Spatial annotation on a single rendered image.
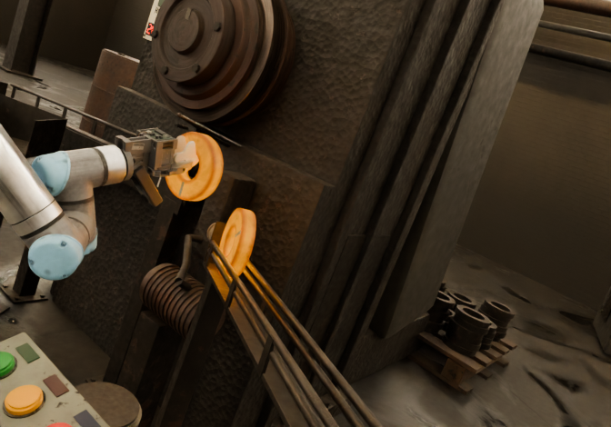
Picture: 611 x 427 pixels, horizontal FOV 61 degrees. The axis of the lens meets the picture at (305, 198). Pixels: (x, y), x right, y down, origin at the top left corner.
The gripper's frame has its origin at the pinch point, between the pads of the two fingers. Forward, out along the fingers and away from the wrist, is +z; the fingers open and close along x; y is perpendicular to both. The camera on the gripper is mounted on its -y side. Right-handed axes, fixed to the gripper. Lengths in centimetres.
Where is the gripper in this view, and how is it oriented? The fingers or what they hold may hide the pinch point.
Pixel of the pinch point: (195, 158)
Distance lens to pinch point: 121.0
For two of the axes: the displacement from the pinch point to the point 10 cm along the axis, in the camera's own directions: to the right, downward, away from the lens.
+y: 2.1, -8.9, -4.1
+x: -7.5, -4.1, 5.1
